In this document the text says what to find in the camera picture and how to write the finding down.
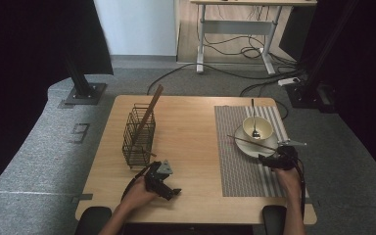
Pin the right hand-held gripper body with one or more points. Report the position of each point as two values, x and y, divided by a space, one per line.
287 158

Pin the person's left hand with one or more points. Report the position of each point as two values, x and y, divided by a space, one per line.
137 196

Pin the cream bowl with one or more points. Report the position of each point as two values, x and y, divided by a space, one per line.
265 125

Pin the black chair armrest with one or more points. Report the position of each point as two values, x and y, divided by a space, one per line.
93 220
272 220

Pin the metal spoon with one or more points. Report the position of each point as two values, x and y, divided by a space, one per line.
255 132

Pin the black curtain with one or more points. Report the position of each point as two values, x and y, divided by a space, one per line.
29 49
372 65

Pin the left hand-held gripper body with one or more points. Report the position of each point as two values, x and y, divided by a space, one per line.
158 181

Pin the person's right hand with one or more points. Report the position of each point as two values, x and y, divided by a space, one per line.
289 182

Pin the grey floor socket plate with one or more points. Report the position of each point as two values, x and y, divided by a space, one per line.
80 132

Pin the black metal stand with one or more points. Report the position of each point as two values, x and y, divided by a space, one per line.
310 94
83 88

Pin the white power strip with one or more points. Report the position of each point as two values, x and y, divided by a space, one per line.
289 81

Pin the grey striped placemat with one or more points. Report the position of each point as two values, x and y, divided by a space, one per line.
241 176

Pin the white desk with metal legs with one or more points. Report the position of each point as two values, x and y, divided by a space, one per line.
238 26

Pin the white plate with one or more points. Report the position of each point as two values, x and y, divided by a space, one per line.
253 149

